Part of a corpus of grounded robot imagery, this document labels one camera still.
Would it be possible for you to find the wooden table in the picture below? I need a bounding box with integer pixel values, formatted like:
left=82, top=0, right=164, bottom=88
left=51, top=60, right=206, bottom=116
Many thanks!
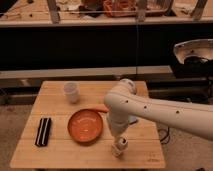
left=10, top=81, right=165, bottom=169

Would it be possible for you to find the orange plate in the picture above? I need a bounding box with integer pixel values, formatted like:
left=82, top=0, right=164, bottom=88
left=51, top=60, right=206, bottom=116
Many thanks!
left=67, top=109, right=103, bottom=144

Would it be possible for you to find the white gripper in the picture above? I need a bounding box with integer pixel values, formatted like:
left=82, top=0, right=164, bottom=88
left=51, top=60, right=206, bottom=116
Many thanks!
left=111, top=136, right=128, bottom=157

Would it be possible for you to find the black cable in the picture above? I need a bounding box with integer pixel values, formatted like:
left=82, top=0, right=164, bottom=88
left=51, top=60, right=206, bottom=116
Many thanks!
left=157, top=125, right=171, bottom=146

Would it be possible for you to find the black rectangular remote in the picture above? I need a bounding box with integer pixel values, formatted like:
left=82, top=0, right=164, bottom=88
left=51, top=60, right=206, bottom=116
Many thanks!
left=35, top=118, right=51, bottom=147

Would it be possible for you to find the silver metal bowl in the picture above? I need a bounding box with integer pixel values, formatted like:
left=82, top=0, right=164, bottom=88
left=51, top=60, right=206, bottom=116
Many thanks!
left=173, top=39, right=213, bottom=64

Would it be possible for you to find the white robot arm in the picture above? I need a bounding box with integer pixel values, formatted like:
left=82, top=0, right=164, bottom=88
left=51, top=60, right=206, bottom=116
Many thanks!
left=104, top=79, right=213, bottom=158

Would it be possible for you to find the orange machine in background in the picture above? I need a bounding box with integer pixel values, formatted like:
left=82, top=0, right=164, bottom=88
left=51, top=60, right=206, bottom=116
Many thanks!
left=103, top=0, right=136, bottom=17

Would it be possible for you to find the translucent white plastic cup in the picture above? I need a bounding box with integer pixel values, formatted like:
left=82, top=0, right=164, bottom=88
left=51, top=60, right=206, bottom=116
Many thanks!
left=63, top=82, right=79, bottom=103

